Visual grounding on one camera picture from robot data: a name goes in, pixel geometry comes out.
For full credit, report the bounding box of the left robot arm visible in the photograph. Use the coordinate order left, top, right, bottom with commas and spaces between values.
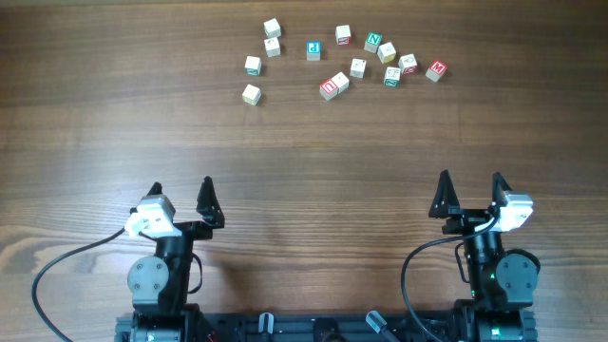
114, 177, 225, 342

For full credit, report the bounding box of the wooden block red picture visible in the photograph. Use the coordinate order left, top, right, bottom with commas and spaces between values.
398, 54, 418, 75

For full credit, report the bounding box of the red letter M block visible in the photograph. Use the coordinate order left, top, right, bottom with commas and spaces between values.
426, 61, 447, 83

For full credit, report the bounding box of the right black camera cable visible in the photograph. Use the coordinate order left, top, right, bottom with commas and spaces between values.
400, 216, 500, 342

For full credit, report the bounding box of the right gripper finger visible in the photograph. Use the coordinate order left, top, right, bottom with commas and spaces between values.
492, 172, 512, 207
428, 169, 461, 219

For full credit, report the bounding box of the wooden block with picture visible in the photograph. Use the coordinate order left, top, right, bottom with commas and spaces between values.
350, 58, 367, 79

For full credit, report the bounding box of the green letter N block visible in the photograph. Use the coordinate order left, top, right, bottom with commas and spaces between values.
364, 31, 382, 53

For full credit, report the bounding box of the wooden block yellow edge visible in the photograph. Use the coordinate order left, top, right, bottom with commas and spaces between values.
377, 42, 396, 64

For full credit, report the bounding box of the wooden block yellow side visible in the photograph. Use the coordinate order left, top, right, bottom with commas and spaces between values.
242, 85, 262, 105

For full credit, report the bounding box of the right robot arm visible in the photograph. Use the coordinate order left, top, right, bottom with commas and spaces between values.
428, 170, 541, 342

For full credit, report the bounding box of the wooden block with drawing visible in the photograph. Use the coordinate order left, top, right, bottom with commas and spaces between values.
264, 37, 281, 57

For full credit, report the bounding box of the red letter U block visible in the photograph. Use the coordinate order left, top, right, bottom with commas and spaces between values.
319, 79, 339, 101

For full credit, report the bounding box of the wooden block green letter side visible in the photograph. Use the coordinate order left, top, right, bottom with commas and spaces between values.
332, 72, 350, 93

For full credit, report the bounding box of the plain wooden block top-left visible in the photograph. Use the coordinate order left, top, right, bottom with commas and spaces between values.
263, 18, 281, 38

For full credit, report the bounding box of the wooden block green Z side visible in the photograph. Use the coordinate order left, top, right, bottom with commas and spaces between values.
384, 66, 401, 87

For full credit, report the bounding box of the blue letter P block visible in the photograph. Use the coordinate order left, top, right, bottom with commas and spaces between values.
306, 41, 321, 61

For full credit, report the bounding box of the wooden block red side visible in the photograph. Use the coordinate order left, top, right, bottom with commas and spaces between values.
335, 25, 352, 46

